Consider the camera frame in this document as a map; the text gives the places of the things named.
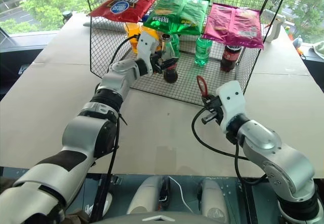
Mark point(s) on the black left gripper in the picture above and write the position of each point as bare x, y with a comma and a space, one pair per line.
155, 63

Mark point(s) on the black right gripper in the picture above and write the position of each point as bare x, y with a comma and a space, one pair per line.
214, 111

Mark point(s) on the glass cola bottle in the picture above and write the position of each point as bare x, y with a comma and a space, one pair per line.
170, 76

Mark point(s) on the red bottle opener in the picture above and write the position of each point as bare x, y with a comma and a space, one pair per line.
202, 83

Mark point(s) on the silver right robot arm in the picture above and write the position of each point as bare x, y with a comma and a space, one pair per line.
273, 148

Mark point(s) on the dark green plastic bottle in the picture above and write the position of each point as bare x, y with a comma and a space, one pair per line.
176, 45

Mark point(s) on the green plastic soda bottle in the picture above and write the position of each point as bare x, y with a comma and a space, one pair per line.
202, 53

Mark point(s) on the orange juice bottle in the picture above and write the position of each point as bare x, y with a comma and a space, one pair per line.
134, 29

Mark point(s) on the plastic cola bottle red label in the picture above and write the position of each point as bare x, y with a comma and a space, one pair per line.
229, 58

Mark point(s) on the white spray bottle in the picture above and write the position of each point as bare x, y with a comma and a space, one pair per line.
274, 28

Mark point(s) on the green chips bag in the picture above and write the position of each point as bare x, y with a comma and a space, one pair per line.
174, 14

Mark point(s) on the red chips bag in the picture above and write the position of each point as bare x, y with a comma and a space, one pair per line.
124, 2

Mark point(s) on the pink chips bag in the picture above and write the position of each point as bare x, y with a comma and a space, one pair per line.
234, 25

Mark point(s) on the white rounded robot leg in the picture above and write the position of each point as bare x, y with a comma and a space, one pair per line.
144, 196
213, 201

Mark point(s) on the small grey plush toy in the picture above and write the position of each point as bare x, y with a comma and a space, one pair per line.
297, 42

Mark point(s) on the black cup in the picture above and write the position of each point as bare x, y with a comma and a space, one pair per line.
66, 15

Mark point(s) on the grey robot torso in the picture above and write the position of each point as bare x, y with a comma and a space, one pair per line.
172, 217

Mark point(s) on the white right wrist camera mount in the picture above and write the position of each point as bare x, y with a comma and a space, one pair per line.
231, 100

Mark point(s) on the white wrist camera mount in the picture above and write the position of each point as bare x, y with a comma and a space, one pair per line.
145, 47
231, 100

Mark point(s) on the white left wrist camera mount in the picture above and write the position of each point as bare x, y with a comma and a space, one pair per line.
145, 47

